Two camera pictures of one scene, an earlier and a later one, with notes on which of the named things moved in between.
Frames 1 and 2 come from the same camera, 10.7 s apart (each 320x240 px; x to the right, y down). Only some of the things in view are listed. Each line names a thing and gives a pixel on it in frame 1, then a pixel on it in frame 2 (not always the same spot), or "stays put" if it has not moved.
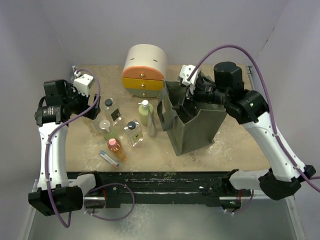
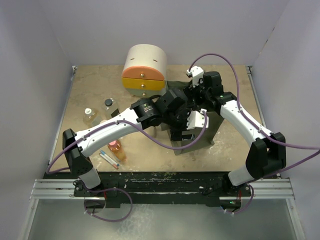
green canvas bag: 188,136 stays put
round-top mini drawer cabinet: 145,71 stays put
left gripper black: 72,91 → 176,133
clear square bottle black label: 113,110 stays put
